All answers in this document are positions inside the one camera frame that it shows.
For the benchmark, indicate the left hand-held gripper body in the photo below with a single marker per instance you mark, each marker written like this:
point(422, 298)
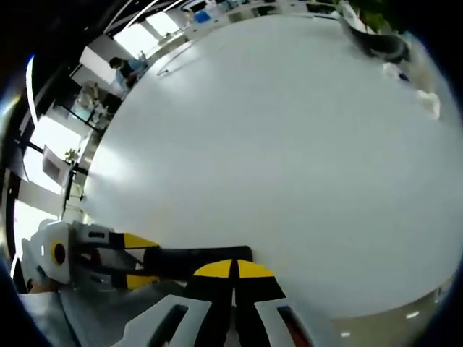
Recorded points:
point(43, 253)

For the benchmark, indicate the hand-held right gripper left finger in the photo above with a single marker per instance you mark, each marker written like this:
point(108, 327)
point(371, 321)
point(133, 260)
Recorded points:
point(202, 311)

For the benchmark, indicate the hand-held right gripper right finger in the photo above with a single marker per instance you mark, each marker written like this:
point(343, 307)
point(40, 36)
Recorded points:
point(260, 292)

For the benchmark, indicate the black remote control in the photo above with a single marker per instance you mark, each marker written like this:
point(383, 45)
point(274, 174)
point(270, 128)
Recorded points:
point(188, 258)

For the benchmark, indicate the computer monitor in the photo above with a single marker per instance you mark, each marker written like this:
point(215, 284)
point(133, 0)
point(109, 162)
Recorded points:
point(53, 163)

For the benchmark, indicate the crumpled white tissue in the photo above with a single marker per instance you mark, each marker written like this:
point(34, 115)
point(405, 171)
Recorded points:
point(428, 102)

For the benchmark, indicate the blue bottle cap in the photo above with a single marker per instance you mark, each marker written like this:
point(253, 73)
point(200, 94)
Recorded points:
point(403, 77)

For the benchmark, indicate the grey curved object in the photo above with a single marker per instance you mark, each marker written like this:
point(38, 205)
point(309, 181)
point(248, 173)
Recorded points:
point(380, 45)

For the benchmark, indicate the clear plastic bottle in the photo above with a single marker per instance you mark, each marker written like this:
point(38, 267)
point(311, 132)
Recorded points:
point(423, 61)

